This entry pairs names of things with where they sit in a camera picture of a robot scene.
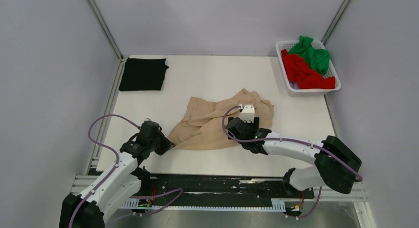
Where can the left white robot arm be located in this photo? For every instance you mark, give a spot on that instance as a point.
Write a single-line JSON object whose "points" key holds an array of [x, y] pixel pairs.
{"points": [[93, 207]]}

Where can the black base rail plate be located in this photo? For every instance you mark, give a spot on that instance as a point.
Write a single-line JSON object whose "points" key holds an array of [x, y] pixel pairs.
{"points": [[214, 190]]}

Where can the green t shirt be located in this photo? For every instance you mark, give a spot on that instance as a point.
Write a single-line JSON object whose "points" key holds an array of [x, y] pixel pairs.
{"points": [[318, 59]]}

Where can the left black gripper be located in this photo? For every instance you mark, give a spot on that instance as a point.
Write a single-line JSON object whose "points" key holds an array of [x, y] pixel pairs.
{"points": [[167, 144]]}

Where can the folded black t shirt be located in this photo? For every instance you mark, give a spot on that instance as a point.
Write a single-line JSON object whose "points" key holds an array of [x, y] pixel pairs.
{"points": [[143, 74]]}

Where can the red t shirt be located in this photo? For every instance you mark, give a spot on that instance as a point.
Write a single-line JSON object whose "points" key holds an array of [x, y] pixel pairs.
{"points": [[299, 71]]}

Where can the beige t shirt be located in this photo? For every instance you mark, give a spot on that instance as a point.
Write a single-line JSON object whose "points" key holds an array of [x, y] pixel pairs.
{"points": [[201, 128]]}

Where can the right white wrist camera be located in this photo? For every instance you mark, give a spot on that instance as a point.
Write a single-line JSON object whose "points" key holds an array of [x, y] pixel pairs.
{"points": [[247, 113]]}

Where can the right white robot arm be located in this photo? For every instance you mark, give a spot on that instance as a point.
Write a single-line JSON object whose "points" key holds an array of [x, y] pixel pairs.
{"points": [[332, 163]]}

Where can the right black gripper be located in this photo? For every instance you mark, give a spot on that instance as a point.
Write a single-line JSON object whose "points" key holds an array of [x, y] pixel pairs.
{"points": [[255, 125]]}

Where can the lilac cloth in basket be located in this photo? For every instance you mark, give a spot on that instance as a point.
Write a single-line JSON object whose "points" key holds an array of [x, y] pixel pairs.
{"points": [[294, 85]]}

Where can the white slotted cable duct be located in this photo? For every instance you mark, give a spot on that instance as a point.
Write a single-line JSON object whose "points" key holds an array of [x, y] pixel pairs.
{"points": [[270, 206]]}

